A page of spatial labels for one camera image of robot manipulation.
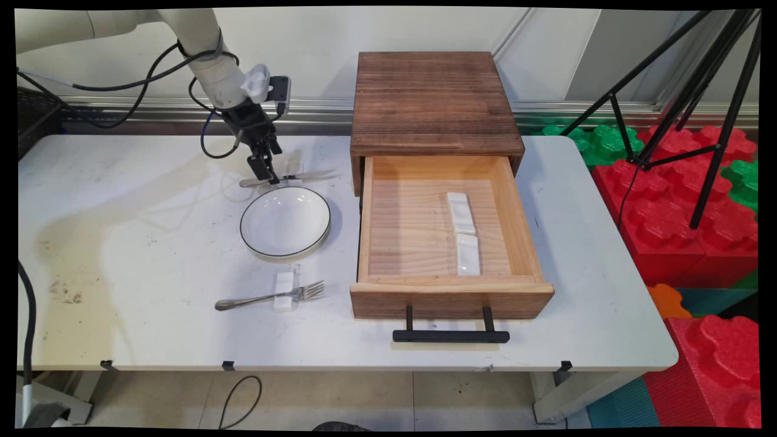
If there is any green foam block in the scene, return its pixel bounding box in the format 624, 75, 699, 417
721, 160, 759, 214
540, 124, 645, 168

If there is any black wire basket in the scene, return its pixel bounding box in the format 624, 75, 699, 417
17, 87, 65, 160

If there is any white vented camera mount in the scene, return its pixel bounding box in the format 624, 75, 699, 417
240, 63, 273, 104

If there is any metal wall rail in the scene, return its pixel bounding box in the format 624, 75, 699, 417
61, 97, 759, 132

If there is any teal foam mat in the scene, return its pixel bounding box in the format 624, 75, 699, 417
586, 376, 660, 429

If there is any black tripod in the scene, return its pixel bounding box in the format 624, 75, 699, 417
558, 8, 763, 230

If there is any silver fork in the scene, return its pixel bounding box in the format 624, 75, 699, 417
214, 280, 326, 312

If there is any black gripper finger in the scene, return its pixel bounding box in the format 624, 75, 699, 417
246, 152, 271, 181
260, 151, 282, 186

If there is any orange foam piece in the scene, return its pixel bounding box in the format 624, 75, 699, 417
646, 283, 693, 320

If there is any grey table leg frame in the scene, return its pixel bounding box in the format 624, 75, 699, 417
15, 371, 95, 429

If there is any white plate black rim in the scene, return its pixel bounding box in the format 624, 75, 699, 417
239, 186, 332, 259

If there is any black floor cable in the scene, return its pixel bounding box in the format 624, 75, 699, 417
217, 376, 263, 430

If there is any black drawer handle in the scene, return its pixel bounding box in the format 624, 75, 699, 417
392, 305, 511, 344

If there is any light wooden drawer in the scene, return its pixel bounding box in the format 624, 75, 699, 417
350, 155, 555, 320

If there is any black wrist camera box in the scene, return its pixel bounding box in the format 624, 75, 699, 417
268, 75, 293, 118

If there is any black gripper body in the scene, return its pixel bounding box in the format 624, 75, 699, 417
221, 101, 283, 158

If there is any silver table knife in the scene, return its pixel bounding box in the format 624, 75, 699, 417
239, 169, 336, 188

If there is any dark wooden drawer cabinet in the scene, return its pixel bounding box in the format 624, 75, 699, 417
350, 52, 526, 198

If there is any large red foam block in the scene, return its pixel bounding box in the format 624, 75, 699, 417
592, 126, 759, 290

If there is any black blue looped cable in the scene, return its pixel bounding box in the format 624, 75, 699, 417
188, 77, 245, 160

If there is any white table leg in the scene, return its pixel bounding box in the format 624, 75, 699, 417
530, 370, 633, 425

